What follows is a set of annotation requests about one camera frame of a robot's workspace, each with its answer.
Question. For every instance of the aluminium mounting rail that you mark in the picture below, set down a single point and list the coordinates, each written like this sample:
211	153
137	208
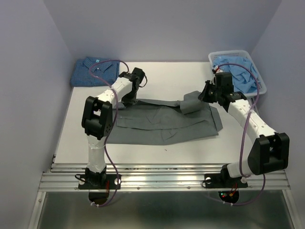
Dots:
135	177

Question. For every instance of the white plastic laundry basket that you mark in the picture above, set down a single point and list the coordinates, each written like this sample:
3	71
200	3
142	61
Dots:
261	87

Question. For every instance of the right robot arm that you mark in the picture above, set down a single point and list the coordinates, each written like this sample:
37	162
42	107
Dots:
270	150

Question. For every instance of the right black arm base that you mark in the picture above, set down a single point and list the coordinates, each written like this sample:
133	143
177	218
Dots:
218	181

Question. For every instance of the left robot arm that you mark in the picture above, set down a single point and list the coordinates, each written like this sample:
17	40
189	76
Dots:
97	120

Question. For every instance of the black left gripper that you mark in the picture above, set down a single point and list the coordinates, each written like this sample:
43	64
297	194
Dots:
126	101

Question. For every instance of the grey long sleeve shirt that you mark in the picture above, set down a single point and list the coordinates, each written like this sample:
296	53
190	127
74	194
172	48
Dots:
159	123

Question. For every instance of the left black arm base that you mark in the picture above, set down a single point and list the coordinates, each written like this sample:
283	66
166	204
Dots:
110	182

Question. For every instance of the folded blue checked shirt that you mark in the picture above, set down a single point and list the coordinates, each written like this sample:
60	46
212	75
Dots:
84	68

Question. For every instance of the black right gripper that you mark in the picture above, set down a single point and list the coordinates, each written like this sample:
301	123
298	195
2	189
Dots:
202	96

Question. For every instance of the light blue crumpled shirt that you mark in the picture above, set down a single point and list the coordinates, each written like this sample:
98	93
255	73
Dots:
242	79

